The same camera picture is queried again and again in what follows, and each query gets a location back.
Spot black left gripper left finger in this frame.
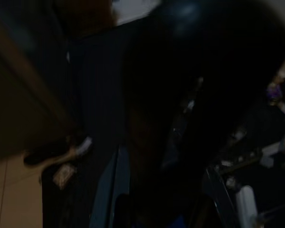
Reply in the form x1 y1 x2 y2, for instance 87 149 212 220
90 146 131 228

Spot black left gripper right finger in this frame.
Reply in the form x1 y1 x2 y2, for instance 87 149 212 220
204 166 239 228

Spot blue long-handled dustpan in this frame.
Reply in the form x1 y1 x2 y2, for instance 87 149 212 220
127 0 285 214

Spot wooden brush white bristles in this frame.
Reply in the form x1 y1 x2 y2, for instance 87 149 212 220
41 136 93 167

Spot small printed packet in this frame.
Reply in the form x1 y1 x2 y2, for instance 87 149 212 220
52 163 77 190

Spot tall grey cabinet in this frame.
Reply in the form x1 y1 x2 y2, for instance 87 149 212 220
0 0 74 164

